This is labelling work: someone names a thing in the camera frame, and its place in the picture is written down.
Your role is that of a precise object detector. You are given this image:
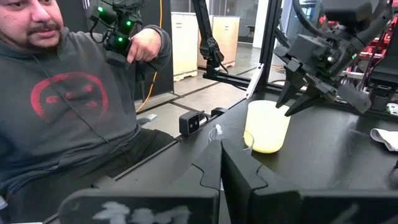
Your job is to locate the yellow hanging cable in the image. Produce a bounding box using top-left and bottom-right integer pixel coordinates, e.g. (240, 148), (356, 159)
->
(136, 0), (164, 113)

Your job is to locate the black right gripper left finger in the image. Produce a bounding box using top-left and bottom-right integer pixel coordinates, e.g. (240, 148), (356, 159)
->
(58, 139), (223, 224)

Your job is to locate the person's hand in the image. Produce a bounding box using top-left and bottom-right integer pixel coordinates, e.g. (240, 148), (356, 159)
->
(126, 27), (163, 65)

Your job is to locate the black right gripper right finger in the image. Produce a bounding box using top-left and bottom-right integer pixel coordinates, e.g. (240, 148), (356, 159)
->
(221, 138), (398, 224)

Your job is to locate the clear glass cup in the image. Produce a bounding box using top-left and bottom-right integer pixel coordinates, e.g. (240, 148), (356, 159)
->
(208, 124), (255, 156)

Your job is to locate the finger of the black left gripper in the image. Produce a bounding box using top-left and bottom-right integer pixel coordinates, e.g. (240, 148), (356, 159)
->
(275, 58), (308, 109)
(284, 83), (337, 118)

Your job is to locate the pale wooden crate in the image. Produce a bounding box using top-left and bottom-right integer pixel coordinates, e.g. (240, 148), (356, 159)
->
(197, 15), (241, 69)
(170, 11), (199, 82)

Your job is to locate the black frame post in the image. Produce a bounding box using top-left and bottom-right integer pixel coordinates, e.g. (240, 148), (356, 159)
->
(259, 0), (283, 91)

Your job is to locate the white folded cloth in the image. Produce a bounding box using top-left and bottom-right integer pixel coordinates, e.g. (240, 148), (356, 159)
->
(369, 128), (398, 152)

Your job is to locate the white strip on post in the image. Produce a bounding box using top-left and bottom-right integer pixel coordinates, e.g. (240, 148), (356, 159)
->
(245, 63), (265, 100)

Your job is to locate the person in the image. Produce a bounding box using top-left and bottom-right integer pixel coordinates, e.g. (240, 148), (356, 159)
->
(0, 0), (175, 224)

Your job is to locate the black table-level camera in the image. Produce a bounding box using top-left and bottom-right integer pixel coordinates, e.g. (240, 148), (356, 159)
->
(178, 107), (229, 138)

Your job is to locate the yellow plastic mug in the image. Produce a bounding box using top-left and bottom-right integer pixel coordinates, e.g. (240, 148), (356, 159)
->
(244, 100), (292, 154)

